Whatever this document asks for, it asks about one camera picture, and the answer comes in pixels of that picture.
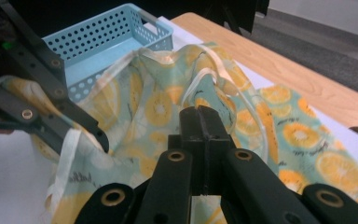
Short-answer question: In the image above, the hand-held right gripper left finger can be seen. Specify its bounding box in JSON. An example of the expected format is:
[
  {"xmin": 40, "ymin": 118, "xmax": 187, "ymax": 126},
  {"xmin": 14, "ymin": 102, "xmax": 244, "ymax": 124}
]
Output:
[{"xmin": 134, "ymin": 105, "xmax": 207, "ymax": 224}]

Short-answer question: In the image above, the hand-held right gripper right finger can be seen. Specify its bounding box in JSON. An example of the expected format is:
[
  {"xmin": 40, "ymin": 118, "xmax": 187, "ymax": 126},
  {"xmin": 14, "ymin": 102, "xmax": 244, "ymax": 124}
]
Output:
[{"xmin": 199, "ymin": 105, "xmax": 320, "ymax": 224}]

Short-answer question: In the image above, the orange print cloth bag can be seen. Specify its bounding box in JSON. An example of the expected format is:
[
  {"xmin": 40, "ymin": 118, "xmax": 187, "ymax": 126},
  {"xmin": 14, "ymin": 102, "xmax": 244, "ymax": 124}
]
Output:
[{"xmin": 0, "ymin": 41, "xmax": 358, "ymax": 224}]

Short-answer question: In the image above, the blue plastic basket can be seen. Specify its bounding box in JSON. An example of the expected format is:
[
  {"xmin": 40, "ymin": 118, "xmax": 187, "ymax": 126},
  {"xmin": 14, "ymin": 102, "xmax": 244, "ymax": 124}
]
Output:
[{"xmin": 41, "ymin": 3, "xmax": 175, "ymax": 104}]

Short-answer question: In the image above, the black metal stand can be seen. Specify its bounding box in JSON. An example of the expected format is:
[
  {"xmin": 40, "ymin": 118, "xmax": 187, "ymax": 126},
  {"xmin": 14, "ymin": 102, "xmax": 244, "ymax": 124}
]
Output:
[{"xmin": 199, "ymin": 0, "xmax": 271, "ymax": 35}]

